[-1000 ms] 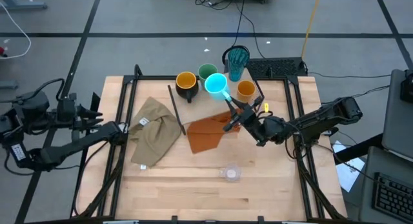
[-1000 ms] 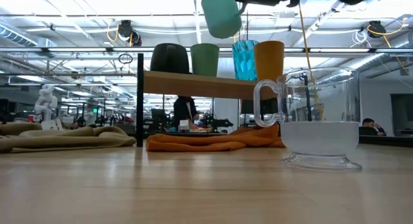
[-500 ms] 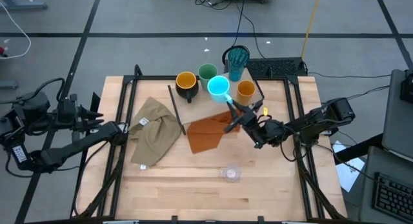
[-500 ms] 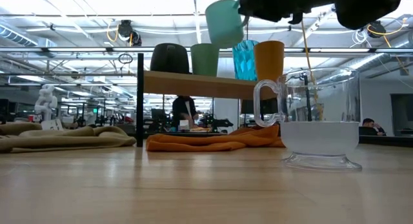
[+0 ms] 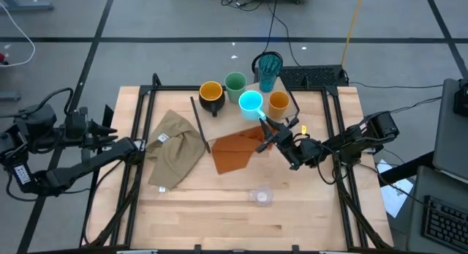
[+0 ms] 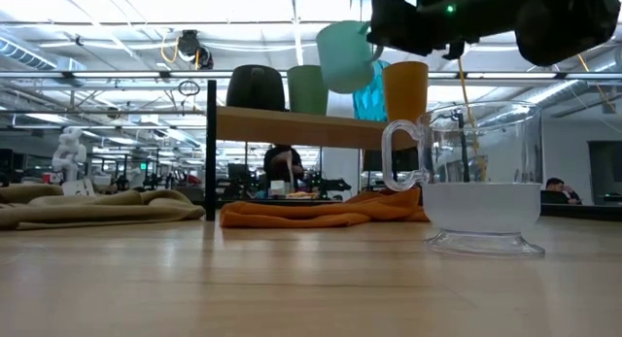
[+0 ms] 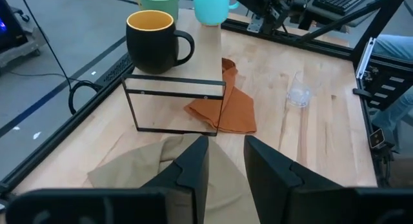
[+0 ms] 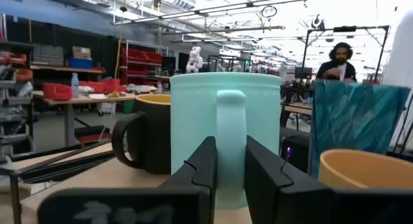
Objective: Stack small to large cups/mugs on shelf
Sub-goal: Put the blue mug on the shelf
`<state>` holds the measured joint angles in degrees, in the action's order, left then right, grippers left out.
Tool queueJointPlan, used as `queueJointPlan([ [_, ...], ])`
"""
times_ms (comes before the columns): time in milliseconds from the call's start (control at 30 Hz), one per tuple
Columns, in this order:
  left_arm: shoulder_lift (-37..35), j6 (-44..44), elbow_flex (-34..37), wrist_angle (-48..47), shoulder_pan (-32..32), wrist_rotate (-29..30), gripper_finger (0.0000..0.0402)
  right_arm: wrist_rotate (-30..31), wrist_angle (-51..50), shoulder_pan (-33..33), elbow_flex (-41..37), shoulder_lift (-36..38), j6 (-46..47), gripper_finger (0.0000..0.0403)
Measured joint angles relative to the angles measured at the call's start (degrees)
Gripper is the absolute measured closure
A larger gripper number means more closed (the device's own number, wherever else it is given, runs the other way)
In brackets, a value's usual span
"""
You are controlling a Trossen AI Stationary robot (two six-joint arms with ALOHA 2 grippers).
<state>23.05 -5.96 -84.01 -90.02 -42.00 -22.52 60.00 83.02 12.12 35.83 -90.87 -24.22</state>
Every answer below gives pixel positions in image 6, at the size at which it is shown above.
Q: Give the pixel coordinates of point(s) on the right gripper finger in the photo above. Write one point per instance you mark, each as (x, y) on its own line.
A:
(378, 33)

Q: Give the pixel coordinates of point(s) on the turquoise plastic mug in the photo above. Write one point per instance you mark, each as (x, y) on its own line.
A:
(345, 55)

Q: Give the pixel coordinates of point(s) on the orange plastic cup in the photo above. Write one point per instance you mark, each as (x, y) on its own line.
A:
(405, 91)

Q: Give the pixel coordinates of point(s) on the blue faceted plastic tumbler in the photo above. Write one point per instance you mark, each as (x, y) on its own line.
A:
(371, 101)

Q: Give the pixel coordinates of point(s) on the green plastic cup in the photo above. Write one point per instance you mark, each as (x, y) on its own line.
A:
(307, 91)

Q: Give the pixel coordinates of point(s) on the black mug with orange inside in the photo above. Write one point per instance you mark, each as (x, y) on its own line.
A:
(255, 89)

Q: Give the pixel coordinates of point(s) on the clear glass footed mug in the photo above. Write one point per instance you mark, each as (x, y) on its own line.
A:
(483, 208)

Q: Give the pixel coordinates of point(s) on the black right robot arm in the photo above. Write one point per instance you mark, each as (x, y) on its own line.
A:
(549, 21)

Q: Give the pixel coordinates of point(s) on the wooden shelf with black legs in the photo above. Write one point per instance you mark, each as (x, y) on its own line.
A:
(291, 128)

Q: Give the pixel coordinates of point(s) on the standing person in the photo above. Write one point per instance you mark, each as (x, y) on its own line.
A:
(282, 164)

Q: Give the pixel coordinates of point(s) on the orange cloth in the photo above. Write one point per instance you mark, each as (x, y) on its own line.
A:
(301, 213)

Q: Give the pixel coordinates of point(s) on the seated person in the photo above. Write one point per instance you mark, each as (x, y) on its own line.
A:
(556, 193)

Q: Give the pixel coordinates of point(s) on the khaki cloth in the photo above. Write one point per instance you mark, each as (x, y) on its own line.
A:
(97, 208)

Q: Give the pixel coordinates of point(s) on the white robot figure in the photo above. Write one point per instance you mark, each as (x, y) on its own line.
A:
(68, 155)

